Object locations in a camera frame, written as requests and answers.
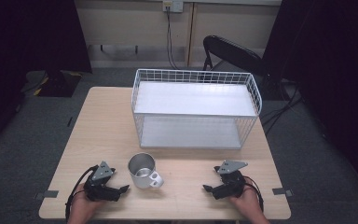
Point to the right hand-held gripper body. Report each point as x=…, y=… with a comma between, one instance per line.
x=231, y=185

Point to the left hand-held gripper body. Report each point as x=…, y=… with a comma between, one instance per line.
x=99, y=183

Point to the person's right hand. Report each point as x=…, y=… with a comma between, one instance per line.
x=248, y=202

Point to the person's left hand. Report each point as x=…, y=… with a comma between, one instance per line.
x=81, y=202

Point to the grey tape strip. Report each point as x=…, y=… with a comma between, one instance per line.
x=282, y=191
x=48, y=194

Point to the black stand base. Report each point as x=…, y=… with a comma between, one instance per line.
x=56, y=85

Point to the black folding chair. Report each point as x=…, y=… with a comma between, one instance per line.
x=233, y=53

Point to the black curtain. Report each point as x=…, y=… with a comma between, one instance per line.
x=332, y=62

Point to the wooden wall strip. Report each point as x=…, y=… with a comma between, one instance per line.
x=190, y=34

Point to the white wall socket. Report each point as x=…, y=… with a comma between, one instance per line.
x=173, y=5

